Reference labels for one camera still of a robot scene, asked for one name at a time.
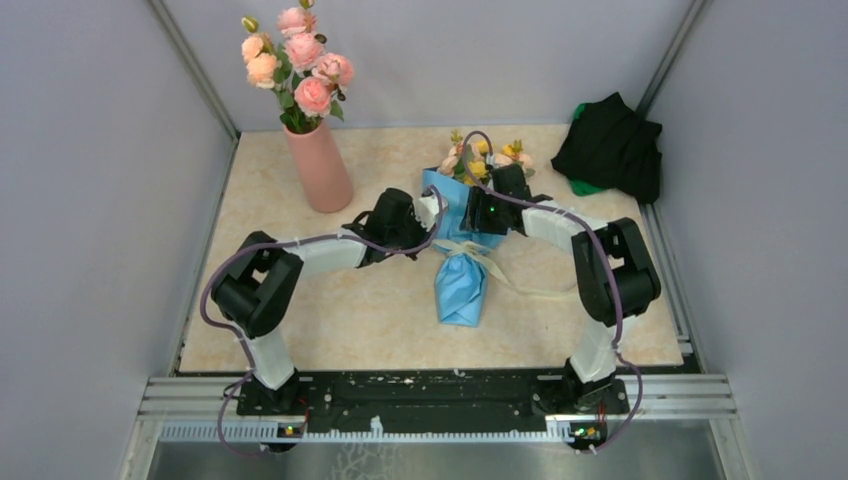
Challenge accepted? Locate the blue wrapping paper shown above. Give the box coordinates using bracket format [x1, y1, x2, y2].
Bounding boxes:
[422, 168, 505, 327]

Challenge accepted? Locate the pink rose bunch in vase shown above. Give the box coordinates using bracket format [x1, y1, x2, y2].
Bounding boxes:
[240, 1, 355, 134]

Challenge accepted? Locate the cream ribbon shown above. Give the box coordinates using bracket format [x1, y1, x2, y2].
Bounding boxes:
[434, 239, 577, 300]

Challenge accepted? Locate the pink ceramic vase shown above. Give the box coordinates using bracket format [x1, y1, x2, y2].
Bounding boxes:
[284, 123, 354, 213]

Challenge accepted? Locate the left aluminium frame post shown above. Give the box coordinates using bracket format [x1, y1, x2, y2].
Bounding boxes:
[144, 0, 241, 142]

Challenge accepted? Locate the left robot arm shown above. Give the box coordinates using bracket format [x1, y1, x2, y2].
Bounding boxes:
[199, 187, 448, 414]

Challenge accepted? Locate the right aluminium frame post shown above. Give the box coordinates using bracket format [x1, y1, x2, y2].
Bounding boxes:
[636, 0, 711, 117]

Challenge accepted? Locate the aluminium front rail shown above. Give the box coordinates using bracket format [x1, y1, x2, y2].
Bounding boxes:
[137, 375, 737, 444]

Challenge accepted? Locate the aluminium frame post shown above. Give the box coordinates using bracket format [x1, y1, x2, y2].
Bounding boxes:
[636, 0, 711, 117]
[144, 0, 241, 142]

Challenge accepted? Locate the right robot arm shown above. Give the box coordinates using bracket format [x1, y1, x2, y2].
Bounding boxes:
[463, 165, 661, 412]

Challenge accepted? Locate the black cloth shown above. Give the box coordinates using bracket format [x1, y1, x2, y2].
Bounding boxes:
[551, 92, 663, 204]

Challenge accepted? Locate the small yellow pink flower bouquet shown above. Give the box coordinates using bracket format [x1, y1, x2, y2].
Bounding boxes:
[436, 129, 535, 186]

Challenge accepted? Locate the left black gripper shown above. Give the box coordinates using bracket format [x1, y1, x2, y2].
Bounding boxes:
[387, 207, 436, 260]

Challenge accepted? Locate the green cloth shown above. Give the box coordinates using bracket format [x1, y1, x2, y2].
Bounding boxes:
[568, 103, 606, 197]

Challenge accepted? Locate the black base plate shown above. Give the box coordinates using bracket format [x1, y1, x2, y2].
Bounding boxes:
[236, 367, 631, 434]

